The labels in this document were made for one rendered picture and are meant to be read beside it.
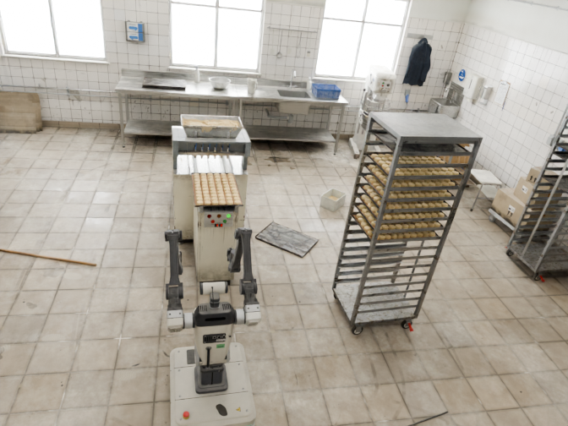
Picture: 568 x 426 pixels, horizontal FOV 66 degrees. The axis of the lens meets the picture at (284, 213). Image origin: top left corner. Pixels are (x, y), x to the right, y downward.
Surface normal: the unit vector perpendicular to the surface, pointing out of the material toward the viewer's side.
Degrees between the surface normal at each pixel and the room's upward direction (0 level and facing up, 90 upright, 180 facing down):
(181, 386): 0
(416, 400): 0
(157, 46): 90
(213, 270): 90
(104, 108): 90
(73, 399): 0
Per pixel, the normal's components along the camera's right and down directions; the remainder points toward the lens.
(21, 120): 0.19, 0.14
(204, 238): 0.22, 0.52
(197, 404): 0.11, -0.85
